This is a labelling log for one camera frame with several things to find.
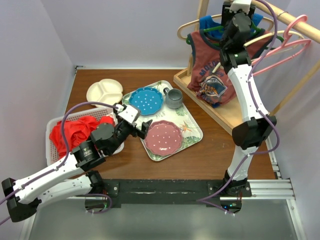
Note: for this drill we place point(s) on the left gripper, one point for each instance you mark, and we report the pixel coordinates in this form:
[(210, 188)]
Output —
[(136, 132)]

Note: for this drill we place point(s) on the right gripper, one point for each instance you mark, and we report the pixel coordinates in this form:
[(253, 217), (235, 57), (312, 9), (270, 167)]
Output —
[(226, 13)]

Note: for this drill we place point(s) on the green velvet hanger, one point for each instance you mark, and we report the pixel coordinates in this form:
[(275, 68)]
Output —
[(256, 35)]

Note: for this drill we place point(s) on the cream wooden hanger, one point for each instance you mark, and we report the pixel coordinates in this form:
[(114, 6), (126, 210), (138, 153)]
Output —
[(218, 66)]

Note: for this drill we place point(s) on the red tank top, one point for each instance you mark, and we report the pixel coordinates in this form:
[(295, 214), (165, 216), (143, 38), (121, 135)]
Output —
[(76, 132)]

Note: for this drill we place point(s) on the maroon motorcycle tank top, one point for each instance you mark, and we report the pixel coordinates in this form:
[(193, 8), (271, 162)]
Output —
[(210, 85)]

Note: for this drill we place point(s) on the pink plastic hanger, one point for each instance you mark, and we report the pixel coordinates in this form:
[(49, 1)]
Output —
[(286, 44)]

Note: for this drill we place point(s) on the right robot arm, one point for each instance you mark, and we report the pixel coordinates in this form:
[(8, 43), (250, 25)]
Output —
[(256, 123)]

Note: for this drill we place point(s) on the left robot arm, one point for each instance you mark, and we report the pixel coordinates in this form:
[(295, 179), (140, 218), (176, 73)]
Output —
[(70, 176)]

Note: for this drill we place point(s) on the blue tank top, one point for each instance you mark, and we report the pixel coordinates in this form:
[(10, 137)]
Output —
[(207, 22)]

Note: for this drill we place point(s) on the beige plastic hanger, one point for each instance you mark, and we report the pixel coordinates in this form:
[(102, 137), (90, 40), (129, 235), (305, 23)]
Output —
[(196, 23)]

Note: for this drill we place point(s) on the pink dotted plate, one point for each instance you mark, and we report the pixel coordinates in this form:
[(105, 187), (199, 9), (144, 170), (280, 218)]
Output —
[(163, 138)]

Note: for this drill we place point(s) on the blue dotted plate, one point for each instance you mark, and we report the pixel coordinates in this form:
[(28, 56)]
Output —
[(147, 99)]

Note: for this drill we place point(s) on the floral serving tray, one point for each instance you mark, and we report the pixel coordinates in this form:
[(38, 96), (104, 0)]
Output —
[(181, 117)]

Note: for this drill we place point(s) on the grey ceramic mug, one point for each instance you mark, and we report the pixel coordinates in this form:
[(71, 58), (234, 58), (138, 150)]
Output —
[(173, 98)]

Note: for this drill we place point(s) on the cream divided plate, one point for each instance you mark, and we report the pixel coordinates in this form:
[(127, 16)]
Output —
[(108, 91)]

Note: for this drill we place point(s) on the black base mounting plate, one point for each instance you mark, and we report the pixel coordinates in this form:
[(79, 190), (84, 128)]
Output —
[(167, 192)]

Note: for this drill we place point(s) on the wooden clothes rack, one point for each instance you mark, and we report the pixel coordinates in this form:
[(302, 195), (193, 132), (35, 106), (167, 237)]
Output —
[(229, 116)]

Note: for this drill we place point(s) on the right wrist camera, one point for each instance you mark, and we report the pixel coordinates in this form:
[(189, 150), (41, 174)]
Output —
[(243, 5)]

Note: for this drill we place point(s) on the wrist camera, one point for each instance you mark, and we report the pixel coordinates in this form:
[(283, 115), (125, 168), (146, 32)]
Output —
[(127, 112), (243, 5)]

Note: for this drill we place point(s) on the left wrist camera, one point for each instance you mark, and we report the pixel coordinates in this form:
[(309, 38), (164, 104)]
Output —
[(127, 112)]

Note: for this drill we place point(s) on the aluminium rail frame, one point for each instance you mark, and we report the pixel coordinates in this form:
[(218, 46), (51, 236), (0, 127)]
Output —
[(269, 214)]

